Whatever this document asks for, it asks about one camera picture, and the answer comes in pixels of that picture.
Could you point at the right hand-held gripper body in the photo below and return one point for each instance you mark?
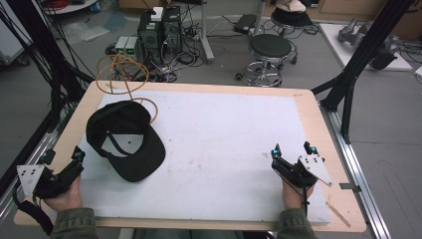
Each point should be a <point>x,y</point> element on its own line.
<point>307,169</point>

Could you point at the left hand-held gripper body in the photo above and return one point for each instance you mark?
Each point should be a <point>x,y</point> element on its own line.
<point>54,181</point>

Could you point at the person's left hand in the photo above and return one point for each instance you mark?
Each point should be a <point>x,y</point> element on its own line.
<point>68,199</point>

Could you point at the person's right hand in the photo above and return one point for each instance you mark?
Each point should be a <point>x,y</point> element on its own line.
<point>293,197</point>

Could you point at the grey tape strip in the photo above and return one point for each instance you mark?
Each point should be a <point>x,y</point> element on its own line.
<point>349,187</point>

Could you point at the thin wooden stick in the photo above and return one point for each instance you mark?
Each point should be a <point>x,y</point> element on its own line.
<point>338,214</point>

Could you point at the white foam mat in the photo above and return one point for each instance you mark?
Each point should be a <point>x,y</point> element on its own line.
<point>219,149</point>

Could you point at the black baseball cap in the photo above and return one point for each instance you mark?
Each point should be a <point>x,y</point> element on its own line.
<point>139,162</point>

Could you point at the black round stool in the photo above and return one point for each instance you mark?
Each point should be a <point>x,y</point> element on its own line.
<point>270,46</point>

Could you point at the white floor platform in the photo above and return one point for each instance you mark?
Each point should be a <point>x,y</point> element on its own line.
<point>335,40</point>

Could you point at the small white box unit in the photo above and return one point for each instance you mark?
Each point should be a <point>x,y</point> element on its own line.
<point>132,46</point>
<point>121,45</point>

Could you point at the black flat box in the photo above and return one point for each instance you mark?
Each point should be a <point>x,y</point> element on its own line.
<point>245,23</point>

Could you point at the black stool with beige cushion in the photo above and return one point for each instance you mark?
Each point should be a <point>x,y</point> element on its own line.
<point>292,16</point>

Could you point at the black computer tower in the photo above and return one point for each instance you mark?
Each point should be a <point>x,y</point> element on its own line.
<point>172,30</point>
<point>150,40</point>

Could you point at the white device on computer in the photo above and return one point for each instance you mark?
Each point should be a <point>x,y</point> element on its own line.
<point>157,14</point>

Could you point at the aluminium rail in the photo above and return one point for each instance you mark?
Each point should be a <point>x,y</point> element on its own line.
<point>20,186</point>
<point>358,172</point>

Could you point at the black metal frame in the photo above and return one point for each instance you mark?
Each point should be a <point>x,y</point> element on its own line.
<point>361,56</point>
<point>43,49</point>

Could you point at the grey metal post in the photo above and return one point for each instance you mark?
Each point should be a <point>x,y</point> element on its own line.
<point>206,36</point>

